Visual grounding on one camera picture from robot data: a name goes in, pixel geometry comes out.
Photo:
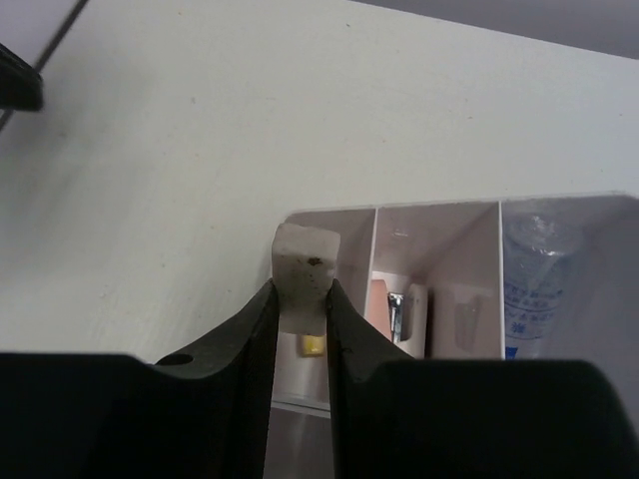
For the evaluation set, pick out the clear blue glue tube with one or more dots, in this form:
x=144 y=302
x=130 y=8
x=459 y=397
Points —
x=548 y=276

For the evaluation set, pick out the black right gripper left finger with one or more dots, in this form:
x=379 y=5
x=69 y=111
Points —
x=200 y=412

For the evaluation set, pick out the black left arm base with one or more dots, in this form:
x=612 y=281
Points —
x=21 y=86

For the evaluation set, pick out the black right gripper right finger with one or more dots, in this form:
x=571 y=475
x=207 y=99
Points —
x=394 y=416

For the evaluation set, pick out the yellow beige eraser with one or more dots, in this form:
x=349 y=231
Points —
x=312 y=346

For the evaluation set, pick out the grey white eraser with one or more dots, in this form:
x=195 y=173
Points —
x=303 y=264

